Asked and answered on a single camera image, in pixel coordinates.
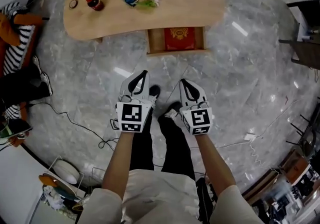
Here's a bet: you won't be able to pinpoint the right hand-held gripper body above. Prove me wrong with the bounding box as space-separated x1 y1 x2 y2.
179 100 214 136

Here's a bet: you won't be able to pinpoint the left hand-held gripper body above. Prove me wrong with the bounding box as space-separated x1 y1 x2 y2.
115 93 155 134

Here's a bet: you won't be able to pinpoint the wooden drawer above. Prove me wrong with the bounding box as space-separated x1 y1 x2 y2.
145 25 212 56

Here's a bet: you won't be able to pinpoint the person's right forearm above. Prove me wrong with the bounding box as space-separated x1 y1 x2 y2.
193 134 237 198

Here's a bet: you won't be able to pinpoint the person's left forearm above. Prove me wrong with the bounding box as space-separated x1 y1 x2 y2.
101 131 135 201

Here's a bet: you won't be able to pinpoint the wooden kidney-shaped table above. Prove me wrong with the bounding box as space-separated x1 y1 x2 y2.
62 0 226 44

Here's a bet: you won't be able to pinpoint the black shoe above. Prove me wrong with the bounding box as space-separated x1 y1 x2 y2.
163 101 183 119
148 84 162 109

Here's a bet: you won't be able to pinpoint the person's black trousers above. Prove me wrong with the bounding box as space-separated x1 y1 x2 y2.
129 107 197 181

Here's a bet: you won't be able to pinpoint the red gold-patterned book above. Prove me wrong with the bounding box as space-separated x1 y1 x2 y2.
163 26 197 51

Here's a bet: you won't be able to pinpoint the person's white shirt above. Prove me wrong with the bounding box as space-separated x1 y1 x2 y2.
82 169 266 224

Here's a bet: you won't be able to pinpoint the white oval object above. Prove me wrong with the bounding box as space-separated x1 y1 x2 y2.
53 159 80 185

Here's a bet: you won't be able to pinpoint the cola bottle with red cap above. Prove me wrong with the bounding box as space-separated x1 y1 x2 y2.
85 0 105 12

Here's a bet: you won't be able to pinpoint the brown wooden cabinet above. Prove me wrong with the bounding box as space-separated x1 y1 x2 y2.
278 149 312 185

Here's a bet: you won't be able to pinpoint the black metal chair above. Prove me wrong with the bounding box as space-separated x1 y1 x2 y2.
286 114 320 150

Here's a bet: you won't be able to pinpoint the dark wooden desk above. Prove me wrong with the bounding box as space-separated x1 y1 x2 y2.
278 0 320 71

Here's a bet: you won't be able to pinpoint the white desk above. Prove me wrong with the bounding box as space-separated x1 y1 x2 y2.
0 142 51 224

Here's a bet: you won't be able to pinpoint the striped knitted scarf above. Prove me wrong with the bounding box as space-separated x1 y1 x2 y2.
1 2 28 18

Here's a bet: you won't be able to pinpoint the black strap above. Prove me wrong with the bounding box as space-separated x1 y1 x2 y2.
196 177 218 224

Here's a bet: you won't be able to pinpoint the white wire rack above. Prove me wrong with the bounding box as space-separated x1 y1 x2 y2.
38 155 87 219

